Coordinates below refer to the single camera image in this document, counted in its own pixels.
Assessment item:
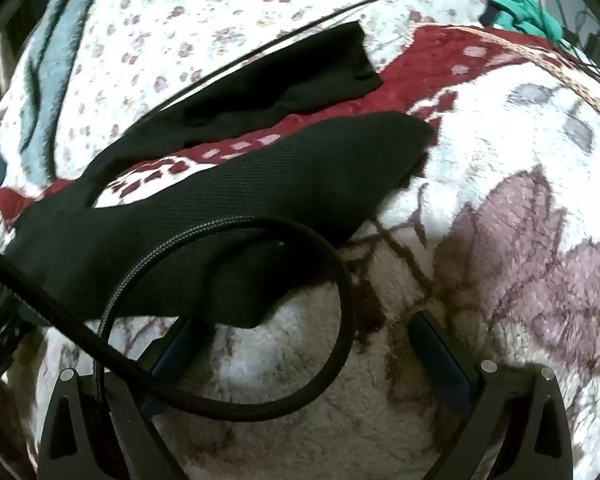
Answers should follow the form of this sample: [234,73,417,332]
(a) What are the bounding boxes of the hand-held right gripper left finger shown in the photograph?
[32,316,203,480]

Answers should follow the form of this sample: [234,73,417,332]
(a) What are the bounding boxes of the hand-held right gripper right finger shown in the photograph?
[407,310,576,480]

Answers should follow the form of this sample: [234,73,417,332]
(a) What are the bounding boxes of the black pants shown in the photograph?
[0,20,436,331]

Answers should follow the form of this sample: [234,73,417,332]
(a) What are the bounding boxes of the red and white floral blanket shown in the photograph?
[0,25,600,480]

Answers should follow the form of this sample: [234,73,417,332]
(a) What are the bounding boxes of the teal fleece blanket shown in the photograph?
[0,0,111,191]

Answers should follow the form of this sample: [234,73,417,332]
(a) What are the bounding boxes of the white floral bed sheet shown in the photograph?
[0,0,541,181]

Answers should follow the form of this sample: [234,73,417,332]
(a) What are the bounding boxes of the black power adapter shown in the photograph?
[565,10,600,91]

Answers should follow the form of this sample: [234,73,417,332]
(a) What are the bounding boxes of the green cloth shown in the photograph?
[482,0,566,43]

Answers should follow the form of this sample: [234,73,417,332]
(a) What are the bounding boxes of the black braided cable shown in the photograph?
[0,215,356,423]

